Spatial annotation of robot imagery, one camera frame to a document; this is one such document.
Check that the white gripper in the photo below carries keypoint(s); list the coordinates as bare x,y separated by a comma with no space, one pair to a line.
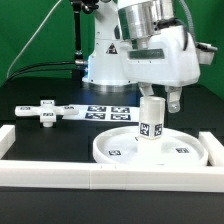
164,61

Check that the white round table top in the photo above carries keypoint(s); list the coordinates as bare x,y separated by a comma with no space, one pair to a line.
124,146

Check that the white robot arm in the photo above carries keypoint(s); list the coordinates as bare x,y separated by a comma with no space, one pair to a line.
140,42

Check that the paper sheet with markers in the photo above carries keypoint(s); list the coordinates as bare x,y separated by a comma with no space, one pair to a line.
105,113

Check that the white right fence bar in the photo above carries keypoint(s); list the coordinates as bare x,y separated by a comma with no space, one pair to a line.
214,148

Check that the white fence bar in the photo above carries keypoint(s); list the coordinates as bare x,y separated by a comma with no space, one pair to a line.
214,148
7,138
95,176

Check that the white cross-shaped table base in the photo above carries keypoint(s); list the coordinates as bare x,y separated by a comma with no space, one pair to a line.
47,111

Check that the white left fence bar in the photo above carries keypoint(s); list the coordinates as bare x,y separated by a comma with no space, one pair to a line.
7,138

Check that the white front fence bar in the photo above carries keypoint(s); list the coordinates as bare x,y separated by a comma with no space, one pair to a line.
95,176

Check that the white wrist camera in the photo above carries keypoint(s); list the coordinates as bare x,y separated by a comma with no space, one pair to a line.
205,53

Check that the black camera stand pole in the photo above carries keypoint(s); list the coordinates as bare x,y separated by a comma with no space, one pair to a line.
78,6

